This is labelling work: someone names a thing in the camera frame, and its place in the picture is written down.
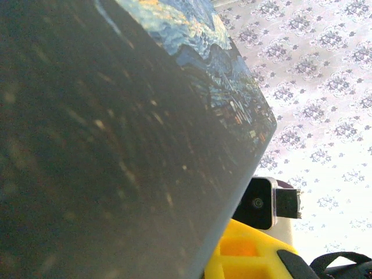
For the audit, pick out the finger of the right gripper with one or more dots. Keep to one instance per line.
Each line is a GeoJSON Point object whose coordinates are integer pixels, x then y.
{"type": "Point", "coordinates": [296, 266]}
{"type": "Point", "coordinates": [247, 261]}

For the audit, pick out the blue starry night tin box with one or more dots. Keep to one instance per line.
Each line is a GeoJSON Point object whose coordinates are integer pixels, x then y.
{"type": "Point", "coordinates": [116, 145]}

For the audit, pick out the white right camera mount bracket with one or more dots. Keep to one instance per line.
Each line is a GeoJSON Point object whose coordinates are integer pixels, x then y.
{"type": "Point", "coordinates": [283, 232]}

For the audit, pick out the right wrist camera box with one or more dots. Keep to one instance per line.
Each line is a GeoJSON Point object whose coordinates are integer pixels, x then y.
{"type": "Point", "coordinates": [255, 203]}

